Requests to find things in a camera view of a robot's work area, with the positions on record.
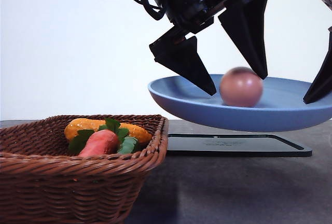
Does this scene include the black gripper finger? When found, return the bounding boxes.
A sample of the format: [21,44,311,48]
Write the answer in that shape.
[149,26,217,96]
[303,27,332,104]
[218,0,269,80]

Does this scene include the blue plate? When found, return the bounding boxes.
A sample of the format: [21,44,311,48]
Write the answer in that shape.
[148,75,332,132]

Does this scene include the brown egg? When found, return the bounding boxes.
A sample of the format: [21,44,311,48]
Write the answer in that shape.
[219,66,263,107]

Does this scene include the brown wicker basket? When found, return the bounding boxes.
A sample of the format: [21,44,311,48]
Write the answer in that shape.
[107,115,169,224]

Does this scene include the yellow toy corn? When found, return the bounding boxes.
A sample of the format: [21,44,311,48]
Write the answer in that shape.
[64,119,152,143]

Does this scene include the black tray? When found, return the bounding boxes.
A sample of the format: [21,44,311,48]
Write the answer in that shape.
[166,134,312,157]

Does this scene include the green toy leafy vegetable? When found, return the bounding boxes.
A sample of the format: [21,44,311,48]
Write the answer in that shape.
[68,118,138,155]

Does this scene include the orange toy carrot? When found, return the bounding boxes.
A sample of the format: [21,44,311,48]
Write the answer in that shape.
[66,130,121,164]

